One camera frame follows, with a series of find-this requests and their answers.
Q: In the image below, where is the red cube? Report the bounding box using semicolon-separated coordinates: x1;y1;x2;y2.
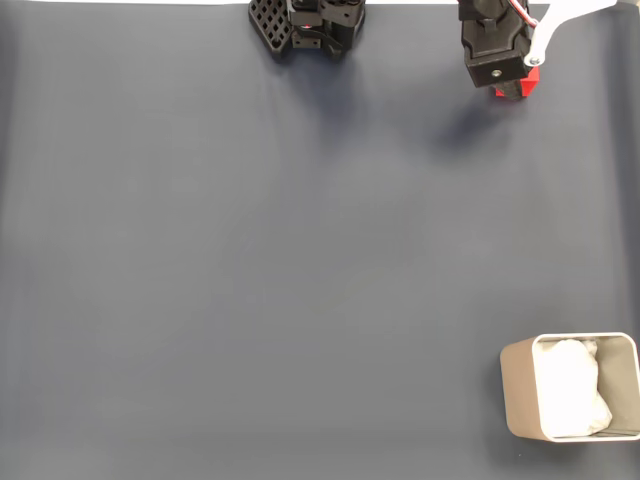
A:
494;64;542;102

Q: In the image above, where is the red white black servo wire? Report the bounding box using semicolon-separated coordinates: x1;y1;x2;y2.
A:
504;0;540;29

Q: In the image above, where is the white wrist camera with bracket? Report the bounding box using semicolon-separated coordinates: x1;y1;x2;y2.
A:
522;0;620;67

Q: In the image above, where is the beige square box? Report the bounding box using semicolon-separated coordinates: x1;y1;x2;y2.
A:
499;332;640;444

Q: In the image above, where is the dark blue table mat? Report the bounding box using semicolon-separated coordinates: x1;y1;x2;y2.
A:
0;2;640;480

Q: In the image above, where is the white crumpled cloth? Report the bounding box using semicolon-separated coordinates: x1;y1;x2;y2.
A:
535;338;614;437

